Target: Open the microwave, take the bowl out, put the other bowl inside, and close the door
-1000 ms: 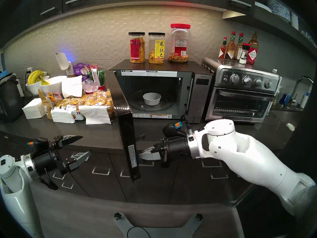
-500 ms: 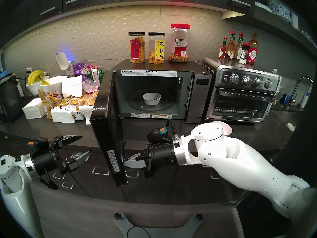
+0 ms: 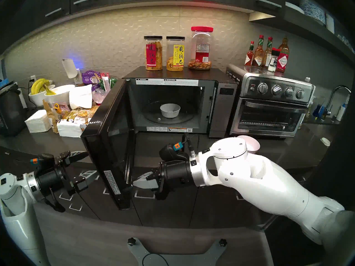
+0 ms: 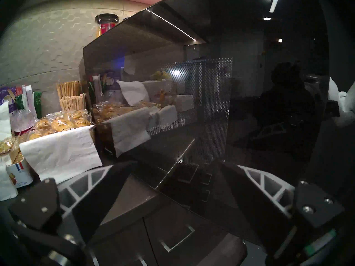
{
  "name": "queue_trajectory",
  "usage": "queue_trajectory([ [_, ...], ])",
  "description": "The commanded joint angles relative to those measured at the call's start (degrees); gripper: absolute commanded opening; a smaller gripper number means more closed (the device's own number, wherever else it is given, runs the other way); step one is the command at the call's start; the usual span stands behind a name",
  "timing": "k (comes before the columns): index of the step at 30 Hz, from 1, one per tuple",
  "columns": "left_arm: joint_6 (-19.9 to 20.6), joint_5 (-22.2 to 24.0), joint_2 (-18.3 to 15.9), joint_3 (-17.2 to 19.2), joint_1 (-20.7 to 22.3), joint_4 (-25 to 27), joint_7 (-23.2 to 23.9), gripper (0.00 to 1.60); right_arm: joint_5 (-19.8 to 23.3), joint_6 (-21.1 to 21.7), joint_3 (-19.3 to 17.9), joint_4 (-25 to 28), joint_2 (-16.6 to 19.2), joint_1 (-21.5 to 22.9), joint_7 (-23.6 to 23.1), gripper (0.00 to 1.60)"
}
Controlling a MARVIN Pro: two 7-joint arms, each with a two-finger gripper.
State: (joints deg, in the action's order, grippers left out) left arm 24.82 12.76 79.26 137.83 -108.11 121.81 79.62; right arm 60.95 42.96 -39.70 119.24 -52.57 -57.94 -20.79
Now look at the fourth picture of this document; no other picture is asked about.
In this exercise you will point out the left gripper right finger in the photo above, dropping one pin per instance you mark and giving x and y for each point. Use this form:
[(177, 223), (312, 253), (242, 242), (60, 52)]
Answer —
[(249, 201)]

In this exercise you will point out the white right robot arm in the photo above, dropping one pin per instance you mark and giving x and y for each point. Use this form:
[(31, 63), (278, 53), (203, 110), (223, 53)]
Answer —
[(346, 107)]

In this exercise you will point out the white red sachet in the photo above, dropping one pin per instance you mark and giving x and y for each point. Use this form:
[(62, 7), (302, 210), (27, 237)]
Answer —
[(29, 99)]

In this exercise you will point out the green sachet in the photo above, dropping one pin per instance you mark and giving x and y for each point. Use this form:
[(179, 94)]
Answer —
[(38, 104)]

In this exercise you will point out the snack jar red label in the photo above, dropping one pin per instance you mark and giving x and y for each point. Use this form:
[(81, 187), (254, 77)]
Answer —
[(106, 27)]

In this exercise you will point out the large clear madeleine bag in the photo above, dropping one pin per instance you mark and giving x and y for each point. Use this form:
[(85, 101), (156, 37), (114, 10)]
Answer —
[(61, 124)]

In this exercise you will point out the white box French flag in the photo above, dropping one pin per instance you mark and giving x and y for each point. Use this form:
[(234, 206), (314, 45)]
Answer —
[(20, 174)]

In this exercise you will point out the clear plastic bag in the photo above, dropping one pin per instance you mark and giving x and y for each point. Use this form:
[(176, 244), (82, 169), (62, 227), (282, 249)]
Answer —
[(22, 120)]

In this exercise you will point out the purple snack packet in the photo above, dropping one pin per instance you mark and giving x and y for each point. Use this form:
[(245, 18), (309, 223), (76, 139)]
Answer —
[(7, 95)]

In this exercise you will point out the black glass microwave door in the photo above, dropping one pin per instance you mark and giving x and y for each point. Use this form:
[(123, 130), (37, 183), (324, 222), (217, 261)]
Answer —
[(249, 102)]

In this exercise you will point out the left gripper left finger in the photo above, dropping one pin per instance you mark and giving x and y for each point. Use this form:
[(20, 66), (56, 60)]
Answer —
[(97, 201)]

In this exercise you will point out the red cup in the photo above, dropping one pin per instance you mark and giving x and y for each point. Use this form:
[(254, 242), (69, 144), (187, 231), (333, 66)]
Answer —
[(20, 132)]

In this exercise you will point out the white paper napkin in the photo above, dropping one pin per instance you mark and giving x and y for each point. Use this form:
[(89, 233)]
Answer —
[(61, 154), (7, 185), (4, 121)]

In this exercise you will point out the small wrapped cake packets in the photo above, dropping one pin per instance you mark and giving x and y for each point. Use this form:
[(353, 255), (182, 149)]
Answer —
[(9, 147)]

